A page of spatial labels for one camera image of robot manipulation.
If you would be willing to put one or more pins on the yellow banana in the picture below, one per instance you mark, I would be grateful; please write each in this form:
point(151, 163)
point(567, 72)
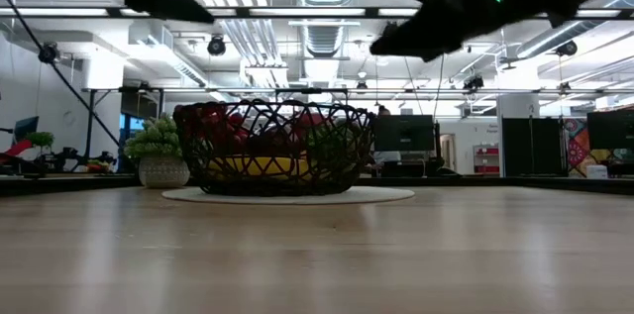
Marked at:
point(262, 166)

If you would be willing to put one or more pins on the white round mat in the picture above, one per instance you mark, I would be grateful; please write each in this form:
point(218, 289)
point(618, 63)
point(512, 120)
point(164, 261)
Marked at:
point(381, 196)

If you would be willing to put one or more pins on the black desk monitor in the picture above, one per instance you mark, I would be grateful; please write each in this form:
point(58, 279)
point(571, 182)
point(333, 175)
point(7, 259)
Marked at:
point(403, 133)

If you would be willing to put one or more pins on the colourful patterned tapestry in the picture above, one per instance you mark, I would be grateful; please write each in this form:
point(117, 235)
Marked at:
point(579, 150)

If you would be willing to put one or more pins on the red grape bunch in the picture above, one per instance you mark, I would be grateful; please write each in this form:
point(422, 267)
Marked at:
point(229, 123)

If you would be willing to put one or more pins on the black lighting stand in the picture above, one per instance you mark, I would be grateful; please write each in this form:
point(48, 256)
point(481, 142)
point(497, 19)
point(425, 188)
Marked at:
point(90, 116)

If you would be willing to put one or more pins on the large black monitor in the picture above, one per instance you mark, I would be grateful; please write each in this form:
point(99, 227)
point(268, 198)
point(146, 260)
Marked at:
point(611, 128)

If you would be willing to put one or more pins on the black ceiling spotlight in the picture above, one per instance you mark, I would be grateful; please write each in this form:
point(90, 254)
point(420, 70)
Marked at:
point(48, 52)
point(566, 48)
point(216, 45)
point(473, 82)

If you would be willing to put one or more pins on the person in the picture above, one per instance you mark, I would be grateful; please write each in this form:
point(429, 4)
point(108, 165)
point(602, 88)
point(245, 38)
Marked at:
point(386, 156)

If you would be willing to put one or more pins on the blue lit monitor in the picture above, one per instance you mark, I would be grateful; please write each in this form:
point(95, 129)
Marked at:
point(130, 126)

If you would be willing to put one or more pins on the black partition panel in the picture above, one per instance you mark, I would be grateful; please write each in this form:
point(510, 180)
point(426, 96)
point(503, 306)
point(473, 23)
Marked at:
point(532, 145)

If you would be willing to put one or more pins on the green potted succulent plant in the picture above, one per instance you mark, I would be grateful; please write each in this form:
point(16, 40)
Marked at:
point(161, 170)

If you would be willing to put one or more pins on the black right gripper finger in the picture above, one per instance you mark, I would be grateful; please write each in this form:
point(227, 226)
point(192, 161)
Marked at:
point(416, 44)

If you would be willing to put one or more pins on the red storage crates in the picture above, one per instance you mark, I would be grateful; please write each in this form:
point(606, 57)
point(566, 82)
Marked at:
point(486, 160)

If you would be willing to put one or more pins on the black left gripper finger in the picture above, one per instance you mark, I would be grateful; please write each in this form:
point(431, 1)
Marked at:
point(178, 7)

